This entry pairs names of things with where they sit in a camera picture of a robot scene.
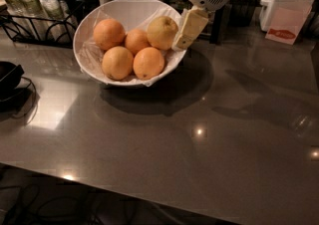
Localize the white card with red logo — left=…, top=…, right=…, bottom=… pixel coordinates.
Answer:
left=265, top=0, right=312, bottom=45

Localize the orange at front right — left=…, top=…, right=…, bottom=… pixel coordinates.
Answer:
left=133, top=47, right=165, bottom=80

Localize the black wire basket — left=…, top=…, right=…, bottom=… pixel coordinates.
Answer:
left=229, top=0, right=259, bottom=27

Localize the clear plastic bowl liner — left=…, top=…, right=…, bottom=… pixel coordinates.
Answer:
left=78, top=4, right=183, bottom=88

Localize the black dish on wire stand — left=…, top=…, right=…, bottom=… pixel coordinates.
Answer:
left=0, top=61, right=38, bottom=124

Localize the small orange in middle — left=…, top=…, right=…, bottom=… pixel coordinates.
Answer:
left=125, top=29, right=151, bottom=55

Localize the black wire cup rack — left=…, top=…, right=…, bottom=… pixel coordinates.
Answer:
left=0, top=0, right=84, bottom=48

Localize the orange at back left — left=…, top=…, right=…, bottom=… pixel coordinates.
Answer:
left=93, top=19, right=126, bottom=51

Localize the orange at front left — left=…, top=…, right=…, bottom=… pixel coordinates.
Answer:
left=102, top=46, right=134, bottom=80

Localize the white bowl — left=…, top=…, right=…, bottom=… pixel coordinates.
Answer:
left=72, top=0, right=190, bottom=89

